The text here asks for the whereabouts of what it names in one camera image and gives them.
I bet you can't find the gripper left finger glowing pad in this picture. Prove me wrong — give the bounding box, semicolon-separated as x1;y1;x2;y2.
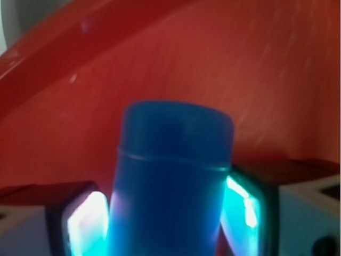
0;181;110;256

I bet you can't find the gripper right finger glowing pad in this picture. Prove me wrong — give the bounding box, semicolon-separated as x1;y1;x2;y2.
218;158;341;256

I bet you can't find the blue plastic bottle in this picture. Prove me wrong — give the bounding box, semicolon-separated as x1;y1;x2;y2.
107;101;234;255

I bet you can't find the red plastic tray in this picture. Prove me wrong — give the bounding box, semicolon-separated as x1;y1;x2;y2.
1;1;340;193

